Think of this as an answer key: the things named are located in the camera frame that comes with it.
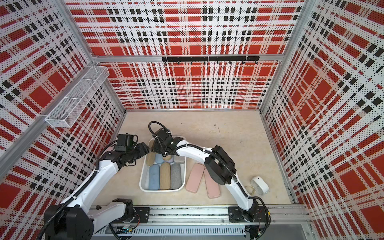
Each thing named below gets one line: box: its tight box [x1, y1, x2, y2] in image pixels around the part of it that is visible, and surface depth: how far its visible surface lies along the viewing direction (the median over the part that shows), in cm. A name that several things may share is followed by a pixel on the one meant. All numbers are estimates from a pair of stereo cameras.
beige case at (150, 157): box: [146, 138, 156, 167], surface depth 88 cm
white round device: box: [250, 176, 270, 196], surface depth 77 cm
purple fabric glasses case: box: [165, 155, 174, 163], surface depth 91 cm
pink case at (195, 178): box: [185, 163, 205, 194], surface depth 86 cm
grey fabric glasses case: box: [170, 163, 182, 190], surface depth 86 cm
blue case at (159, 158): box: [155, 153, 165, 164], surface depth 92 cm
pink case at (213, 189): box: [204, 168, 221, 199], surface depth 82 cm
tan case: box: [160, 162, 171, 190], surface depth 85 cm
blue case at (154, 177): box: [148, 164, 160, 190], surface depth 86 cm
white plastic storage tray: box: [139, 138, 187, 193], surface depth 86 cm
